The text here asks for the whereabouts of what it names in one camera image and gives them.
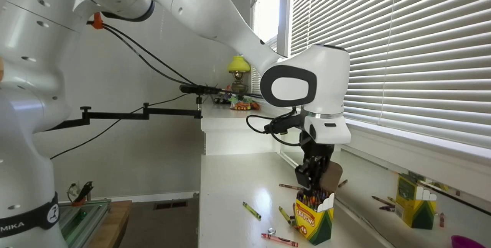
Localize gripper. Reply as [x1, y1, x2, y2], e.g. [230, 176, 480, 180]
[295, 130, 335, 194]

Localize green crayon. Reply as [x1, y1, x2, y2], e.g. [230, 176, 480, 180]
[278, 206, 292, 225]
[242, 201, 262, 220]

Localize yellow green crayon box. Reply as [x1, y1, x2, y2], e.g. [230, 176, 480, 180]
[293, 161, 343, 246]

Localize red crayon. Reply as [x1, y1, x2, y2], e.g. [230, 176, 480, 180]
[261, 233, 299, 248]

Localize row of crayons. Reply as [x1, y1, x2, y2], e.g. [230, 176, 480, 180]
[296, 187, 331, 210]

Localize orange toy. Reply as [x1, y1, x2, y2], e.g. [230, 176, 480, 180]
[229, 100, 261, 111]

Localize yellow shade lamp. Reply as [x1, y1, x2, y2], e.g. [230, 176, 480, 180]
[227, 55, 251, 95]

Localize floor vent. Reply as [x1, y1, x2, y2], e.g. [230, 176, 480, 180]
[153, 200, 189, 210]

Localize white window blinds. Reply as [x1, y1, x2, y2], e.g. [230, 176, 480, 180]
[289, 0, 491, 149]

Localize window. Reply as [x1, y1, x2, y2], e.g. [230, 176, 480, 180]
[251, 0, 280, 96]

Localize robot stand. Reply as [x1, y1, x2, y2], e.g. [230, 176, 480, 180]
[58, 198, 133, 248]

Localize black orange clamp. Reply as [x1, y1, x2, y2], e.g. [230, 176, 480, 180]
[71, 181, 94, 207]

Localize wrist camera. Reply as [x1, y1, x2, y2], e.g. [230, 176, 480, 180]
[264, 115, 307, 136]

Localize camera on mount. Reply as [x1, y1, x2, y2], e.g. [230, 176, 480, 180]
[45, 84, 224, 132]

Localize black cable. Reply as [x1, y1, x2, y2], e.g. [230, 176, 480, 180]
[50, 94, 191, 160]

